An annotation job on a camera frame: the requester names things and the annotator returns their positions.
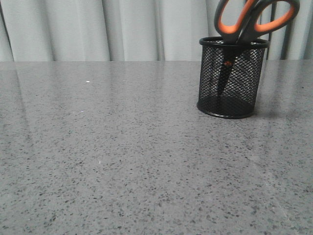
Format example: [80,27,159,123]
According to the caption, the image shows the grey and orange scissors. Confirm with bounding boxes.
[214,0,300,96]

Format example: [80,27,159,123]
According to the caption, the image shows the grey pleated curtain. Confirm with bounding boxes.
[0,0,313,62]

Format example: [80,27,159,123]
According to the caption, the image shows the black wire mesh pen cup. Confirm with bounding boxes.
[197,37,269,119]

